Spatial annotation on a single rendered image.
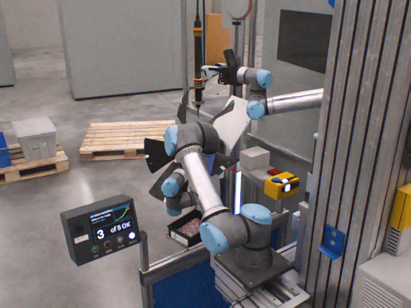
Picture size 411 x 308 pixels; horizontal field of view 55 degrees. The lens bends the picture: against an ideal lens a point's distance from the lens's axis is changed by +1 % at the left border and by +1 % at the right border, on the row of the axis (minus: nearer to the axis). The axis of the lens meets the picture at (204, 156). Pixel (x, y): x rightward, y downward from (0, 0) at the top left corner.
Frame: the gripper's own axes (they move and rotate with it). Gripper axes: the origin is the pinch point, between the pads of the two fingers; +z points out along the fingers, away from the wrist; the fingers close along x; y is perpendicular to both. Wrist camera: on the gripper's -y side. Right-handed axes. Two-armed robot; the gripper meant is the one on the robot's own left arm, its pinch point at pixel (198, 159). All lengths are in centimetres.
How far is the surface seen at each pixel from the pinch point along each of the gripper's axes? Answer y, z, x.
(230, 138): -7.6, 36.3, 2.0
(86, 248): 17, -77, 3
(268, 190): -34.6, 7.8, 20.3
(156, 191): 25.3, -4.5, 18.5
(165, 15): 243, 525, -51
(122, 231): 9, -66, 3
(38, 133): 248, 154, 45
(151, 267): 8, -50, 32
